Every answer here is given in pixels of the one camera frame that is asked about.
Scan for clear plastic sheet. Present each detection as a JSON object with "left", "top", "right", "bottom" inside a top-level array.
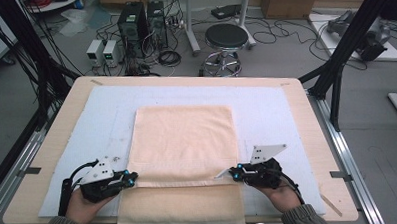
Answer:
[{"left": 57, "top": 7, "right": 113, "bottom": 39}]

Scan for black rail bracket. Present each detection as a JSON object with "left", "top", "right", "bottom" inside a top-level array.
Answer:
[
  {"left": 16, "top": 166, "right": 43, "bottom": 176},
  {"left": 329, "top": 170, "right": 353, "bottom": 182}
]

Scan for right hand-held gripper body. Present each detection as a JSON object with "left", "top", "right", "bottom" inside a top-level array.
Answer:
[{"left": 240, "top": 143, "right": 289, "bottom": 191}]

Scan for black frame post with cables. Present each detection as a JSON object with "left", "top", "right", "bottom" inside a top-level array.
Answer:
[{"left": 0, "top": 0, "right": 83, "bottom": 133}]

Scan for coiled black cable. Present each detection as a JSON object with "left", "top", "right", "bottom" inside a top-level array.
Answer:
[{"left": 156, "top": 50, "right": 183, "bottom": 67}]

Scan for large black computer tower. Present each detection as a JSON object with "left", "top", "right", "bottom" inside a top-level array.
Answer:
[{"left": 117, "top": 1, "right": 151, "bottom": 59}]

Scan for grey machine on board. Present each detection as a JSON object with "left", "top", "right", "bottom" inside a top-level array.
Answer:
[{"left": 326, "top": 8, "right": 393, "bottom": 63}]

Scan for thin wooden stick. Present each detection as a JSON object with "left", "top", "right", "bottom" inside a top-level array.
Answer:
[{"left": 318, "top": 191, "right": 343, "bottom": 219}]

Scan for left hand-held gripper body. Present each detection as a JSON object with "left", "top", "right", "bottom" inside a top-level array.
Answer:
[{"left": 77, "top": 156, "right": 128, "bottom": 204}]

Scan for slim black computer tower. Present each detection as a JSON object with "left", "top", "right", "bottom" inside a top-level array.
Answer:
[{"left": 146, "top": 0, "right": 169, "bottom": 50}]

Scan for white grid mat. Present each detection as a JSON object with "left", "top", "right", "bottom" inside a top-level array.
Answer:
[{"left": 34, "top": 77, "right": 327, "bottom": 224}]

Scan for aluminium rail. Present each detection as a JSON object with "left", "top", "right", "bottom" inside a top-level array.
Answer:
[
  {"left": 307, "top": 87, "right": 387, "bottom": 224},
  {"left": 0, "top": 130, "right": 49, "bottom": 220}
]

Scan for flat black device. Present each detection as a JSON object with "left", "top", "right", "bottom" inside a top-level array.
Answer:
[{"left": 210, "top": 3, "right": 243, "bottom": 21}]

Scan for beige towel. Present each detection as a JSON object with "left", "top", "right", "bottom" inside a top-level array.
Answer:
[{"left": 112, "top": 102, "right": 246, "bottom": 224}]

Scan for right hand-held gripper black cable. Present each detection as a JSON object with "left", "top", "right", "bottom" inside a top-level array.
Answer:
[{"left": 278, "top": 169, "right": 306, "bottom": 206}]

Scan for white power supply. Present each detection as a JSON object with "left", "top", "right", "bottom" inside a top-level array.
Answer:
[
  {"left": 102, "top": 39, "right": 124, "bottom": 68},
  {"left": 85, "top": 38, "right": 106, "bottom": 68}
]

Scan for person's right hand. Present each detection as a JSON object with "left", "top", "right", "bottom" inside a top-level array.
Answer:
[{"left": 255, "top": 181, "right": 303, "bottom": 215}]

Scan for round white table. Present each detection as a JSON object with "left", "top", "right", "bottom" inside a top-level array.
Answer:
[{"left": 23, "top": 0, "right": 84, "bottom": 14}]

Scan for cardboard box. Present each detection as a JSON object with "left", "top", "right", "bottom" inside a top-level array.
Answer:
[{"left": 261, "top": 0, "right": 321, "bottom": 22}]

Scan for white floor board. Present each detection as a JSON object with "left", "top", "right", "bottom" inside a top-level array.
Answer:
[{"left": 307, "top": 9, "right": 397, "bottom": 65}]

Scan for person's left hand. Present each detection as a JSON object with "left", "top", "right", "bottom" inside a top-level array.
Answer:
[{"left": 64, "top": 187, "right": 119, "bottom": 224}]

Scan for white stand leg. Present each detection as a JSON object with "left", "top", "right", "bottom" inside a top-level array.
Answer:
[
  {"left": 236, "top": 0, "right": 257, "bottom": 51},
  {"left": 182, "top": 0, "right": 203, "bottom": 56}
]

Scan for black round stool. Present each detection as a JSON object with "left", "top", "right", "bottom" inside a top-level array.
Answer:
[{"left": 196, "top": 22, "right": 251, "bottom": 79}]

